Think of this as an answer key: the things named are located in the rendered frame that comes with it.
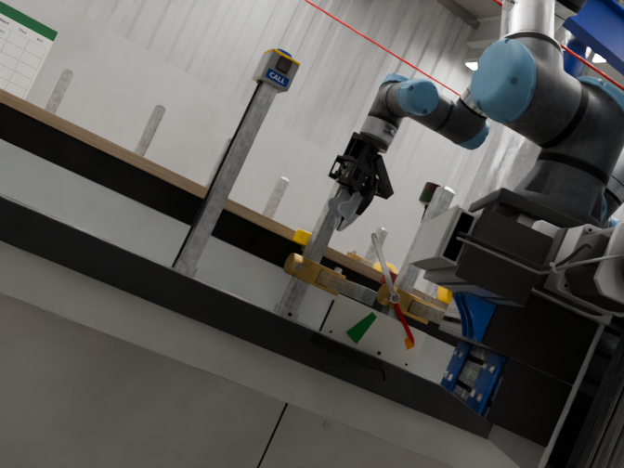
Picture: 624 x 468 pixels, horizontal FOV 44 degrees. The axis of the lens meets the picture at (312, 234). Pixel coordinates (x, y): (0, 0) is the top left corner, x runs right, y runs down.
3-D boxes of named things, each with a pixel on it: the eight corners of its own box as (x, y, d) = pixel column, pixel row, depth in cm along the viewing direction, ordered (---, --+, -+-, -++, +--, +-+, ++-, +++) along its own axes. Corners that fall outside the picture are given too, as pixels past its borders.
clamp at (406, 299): (427, 324, 188) (435, 305, 188) (383, 304, 183) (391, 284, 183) (416, 319, 193) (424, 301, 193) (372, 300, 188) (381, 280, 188)
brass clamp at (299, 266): (338, 297, 178) (347, 277, 178) (289, 274, 173) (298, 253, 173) (328, 292, 184) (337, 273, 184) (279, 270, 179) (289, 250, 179)
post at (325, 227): (283, 342, 175) (370, 151, 178) (270, 336, 174) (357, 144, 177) (279, 339, 179) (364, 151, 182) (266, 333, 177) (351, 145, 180)
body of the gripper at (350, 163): (325, 178, 169) (347, 129, 170) (350, 193, 175) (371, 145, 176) (348, 185, 164) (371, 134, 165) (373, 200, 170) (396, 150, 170)
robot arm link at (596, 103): (626, 185, 121) (659, 107, 122) (562, 146, 117) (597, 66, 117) (577, 183, 132) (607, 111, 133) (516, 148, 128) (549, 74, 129)
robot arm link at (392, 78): (396, 68, 166) (380, 72, 174) (375, 113, 165) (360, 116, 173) (425, 84, 169) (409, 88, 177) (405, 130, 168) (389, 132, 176)
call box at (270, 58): (286, 95, 168) (301, 62, 168) (258, 79, 165) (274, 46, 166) (276, 97, 174) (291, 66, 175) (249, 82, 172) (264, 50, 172)
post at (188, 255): (193, 278, 166) (280, 89, 169) (173, 269, 164) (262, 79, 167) (188, 275, 170) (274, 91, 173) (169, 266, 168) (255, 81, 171)
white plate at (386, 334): (410, 371, 187) (427, 333, 188) (321, 333, 178) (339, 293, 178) (409, 370, 188) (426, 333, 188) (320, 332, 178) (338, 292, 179)
